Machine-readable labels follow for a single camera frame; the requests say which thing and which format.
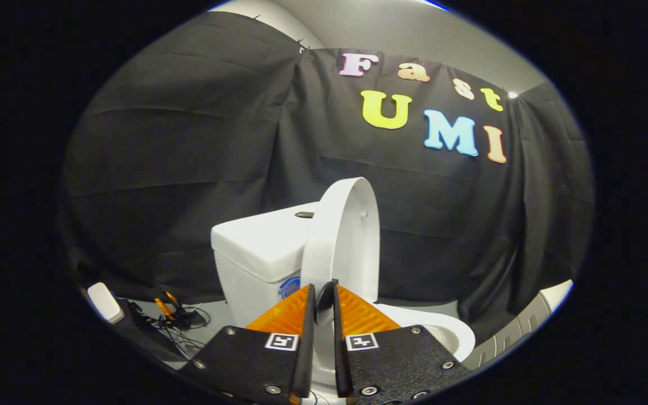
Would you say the black backdrop cloth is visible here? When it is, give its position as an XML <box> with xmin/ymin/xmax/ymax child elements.
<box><xmin>60</xmin><ymin>11</ymin><xmax>595</xmax><ymax>344</ymax></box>

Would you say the white toilet lid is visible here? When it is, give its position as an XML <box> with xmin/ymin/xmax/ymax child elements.
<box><xmin>300</xmin><ymin>177</ymin><xmax>381</xmax><ymax>389</ymax></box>

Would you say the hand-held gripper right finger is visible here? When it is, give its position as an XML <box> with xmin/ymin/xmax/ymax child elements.
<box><xmin>332</xmin><ymin>284</ymin><xmax>474</xmax><ymax>404</ymax></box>

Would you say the small white rounded device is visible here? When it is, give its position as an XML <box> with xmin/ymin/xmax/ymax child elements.
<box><xmin>87</xmin><ymin>282</ymin><xmax>125</xmax><ymax>325</ymax></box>

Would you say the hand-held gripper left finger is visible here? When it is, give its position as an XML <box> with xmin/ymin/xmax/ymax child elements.
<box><xmin>181</xmin><ymin>284</ymin><xmax>317</xmax><ymax>405</ymax></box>

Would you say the white toilet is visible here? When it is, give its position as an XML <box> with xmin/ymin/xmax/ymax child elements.
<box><xmin>211</xmin><ymin>201</ymin><xmax>476</xmax><ymax>397</ymax></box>

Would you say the black cable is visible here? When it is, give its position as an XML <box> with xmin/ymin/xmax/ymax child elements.
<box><xmin>158</xmin><ymin>307</ymin><xmax>212</xmax><ymax>361</ymax></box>

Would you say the white panelled board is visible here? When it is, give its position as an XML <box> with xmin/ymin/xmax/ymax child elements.
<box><xmin>462</xmin><ymin>280</ymin><xmax>575</xmax><ymax>372</ymax></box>

